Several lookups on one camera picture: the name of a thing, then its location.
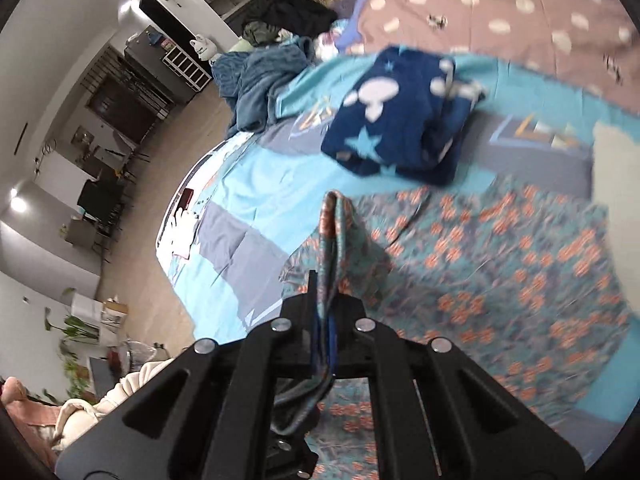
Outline cream sleeve left forearm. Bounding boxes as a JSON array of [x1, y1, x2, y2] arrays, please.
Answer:
[[51, 359, 174, 454]]

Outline blue patterned bed sheet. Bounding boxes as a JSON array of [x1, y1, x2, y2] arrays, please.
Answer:
[[156, 52, 639, 427]]

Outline red phone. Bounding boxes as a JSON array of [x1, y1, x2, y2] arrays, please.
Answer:
[[177, 188, 194, 210]]

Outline pink polka dot cover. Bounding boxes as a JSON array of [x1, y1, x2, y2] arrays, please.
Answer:
[[346, 0, 639, 113]]

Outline teal grey knit blanket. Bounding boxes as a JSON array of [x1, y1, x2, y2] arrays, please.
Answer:
[[210, 37, 314, 140]]

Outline white cat figurine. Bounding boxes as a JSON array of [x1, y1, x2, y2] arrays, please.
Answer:
[[190, 35, 220, 63]]

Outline white folded garment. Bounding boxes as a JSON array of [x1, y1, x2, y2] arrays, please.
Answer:
[[592, 122, 640, 316]]

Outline black clothes pile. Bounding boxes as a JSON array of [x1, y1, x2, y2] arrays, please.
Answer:
[[241, 0, 338, 47]]

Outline white shelf rack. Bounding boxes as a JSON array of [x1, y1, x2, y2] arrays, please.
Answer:
[[162, 44, 212, 92]]

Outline green potted plant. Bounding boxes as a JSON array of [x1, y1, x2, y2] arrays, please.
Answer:
[[43, 287, 99, 402]]

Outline navy star fleece blanket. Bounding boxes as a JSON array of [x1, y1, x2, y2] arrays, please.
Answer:
[[321, 46, 486, 186]]

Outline floral teal shirt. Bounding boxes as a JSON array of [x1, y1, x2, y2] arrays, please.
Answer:
[[280, 178, 631, 464]]

